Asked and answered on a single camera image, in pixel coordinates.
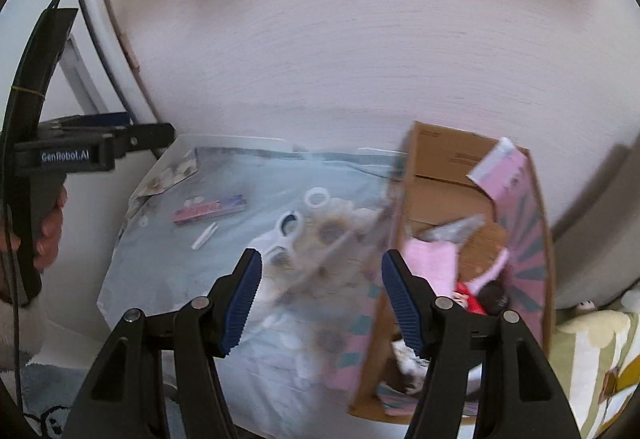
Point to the black white patterned box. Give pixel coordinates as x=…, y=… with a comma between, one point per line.
x=412, y=368

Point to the brown haired doll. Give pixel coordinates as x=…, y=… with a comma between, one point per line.
x=483, y=257

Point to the black scrunchie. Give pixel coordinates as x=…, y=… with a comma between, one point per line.
x=493, y=298

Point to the pink fluffy wristband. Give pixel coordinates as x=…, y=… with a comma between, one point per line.
x=435, y=262

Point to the white hand mirror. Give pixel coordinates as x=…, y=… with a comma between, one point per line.
x=278, y=243

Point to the pink white paper packet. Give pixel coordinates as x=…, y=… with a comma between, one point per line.
x=500, y=171

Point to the white tweezers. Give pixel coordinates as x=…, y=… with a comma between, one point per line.
x=205, y=236

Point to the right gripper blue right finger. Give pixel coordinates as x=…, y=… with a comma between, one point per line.
x=410, y=307

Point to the person's left hand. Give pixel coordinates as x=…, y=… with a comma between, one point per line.
x=48, y=245

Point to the floral light blue cloth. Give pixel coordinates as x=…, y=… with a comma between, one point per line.
x=300, y=357

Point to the clear plastic bag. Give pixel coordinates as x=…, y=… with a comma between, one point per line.
x=458, y=232

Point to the cardboard box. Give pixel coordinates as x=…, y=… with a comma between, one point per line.
x=435, y=191

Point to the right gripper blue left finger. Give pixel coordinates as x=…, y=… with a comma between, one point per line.
x=235, y=298

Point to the striped green white pillow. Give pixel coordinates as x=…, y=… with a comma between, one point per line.
x=596, y=358

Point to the red snack box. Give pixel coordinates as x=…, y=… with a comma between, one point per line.
x=464, y=298

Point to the white tape roll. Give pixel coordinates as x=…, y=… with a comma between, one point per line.
x=317, y=198

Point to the pink purple long box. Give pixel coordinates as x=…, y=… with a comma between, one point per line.
x=208, y=210

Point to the grey sofa cushion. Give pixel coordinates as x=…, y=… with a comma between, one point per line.
x=597, y=259

